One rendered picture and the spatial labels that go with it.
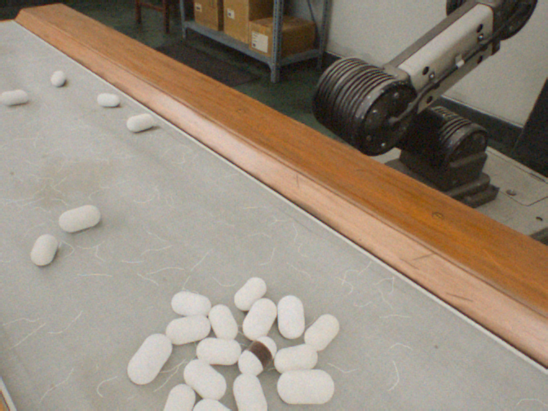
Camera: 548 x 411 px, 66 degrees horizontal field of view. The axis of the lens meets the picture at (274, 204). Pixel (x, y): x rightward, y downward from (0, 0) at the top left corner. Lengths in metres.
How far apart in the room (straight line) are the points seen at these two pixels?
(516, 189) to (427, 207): 0.69
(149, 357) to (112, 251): 0.14
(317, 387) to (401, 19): 2.46
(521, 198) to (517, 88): 1.34
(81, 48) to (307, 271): 0.65
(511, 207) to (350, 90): 0.53
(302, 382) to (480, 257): 0.20
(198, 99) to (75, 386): 0.43
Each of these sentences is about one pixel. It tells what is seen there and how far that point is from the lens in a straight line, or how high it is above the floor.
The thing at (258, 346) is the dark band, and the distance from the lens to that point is 0.32.
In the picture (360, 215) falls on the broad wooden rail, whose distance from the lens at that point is 0.43.
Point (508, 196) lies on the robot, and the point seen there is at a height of 0.47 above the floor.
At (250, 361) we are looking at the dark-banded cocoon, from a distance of 0.31.
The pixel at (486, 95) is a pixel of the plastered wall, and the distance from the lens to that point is 2.46.
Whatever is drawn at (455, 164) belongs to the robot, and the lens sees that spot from 0.92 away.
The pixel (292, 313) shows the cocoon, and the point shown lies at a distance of 0.33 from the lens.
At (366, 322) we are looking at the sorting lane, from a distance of 0.37.
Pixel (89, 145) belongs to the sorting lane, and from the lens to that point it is 0.60.
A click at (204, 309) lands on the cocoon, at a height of 0.75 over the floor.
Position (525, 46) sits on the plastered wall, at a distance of 2.36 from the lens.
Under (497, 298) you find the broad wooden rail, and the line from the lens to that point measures 0.40.
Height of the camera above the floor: 1.02
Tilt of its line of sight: 38 degrees down
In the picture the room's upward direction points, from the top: 3 degrees clockwise
